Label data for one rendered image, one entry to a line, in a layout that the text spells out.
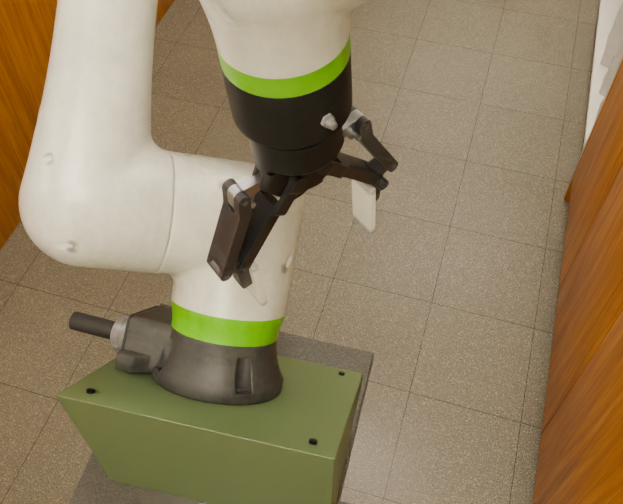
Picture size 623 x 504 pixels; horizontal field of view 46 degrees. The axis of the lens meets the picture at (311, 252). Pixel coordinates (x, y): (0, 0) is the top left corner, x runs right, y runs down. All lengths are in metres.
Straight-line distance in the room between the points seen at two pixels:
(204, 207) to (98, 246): 0.11
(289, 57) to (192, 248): 0.32
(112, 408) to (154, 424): 0.04
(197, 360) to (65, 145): 0.26
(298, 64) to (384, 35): 2.61
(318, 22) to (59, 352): 1.84
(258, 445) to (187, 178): 0.27
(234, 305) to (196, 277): 0.05
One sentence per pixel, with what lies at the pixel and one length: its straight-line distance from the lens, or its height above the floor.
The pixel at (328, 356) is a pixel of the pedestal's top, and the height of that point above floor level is 0.94.
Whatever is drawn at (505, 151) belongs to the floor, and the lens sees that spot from 2.66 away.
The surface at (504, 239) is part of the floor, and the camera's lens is 2.40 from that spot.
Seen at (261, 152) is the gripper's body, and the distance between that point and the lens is 0.56.
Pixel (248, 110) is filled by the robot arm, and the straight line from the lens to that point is 0.51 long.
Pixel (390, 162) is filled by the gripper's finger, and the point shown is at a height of 1.34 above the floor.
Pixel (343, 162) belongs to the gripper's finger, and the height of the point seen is 1.38.
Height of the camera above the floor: 1.84
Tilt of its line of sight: 54 degrees down
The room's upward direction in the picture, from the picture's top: straight up
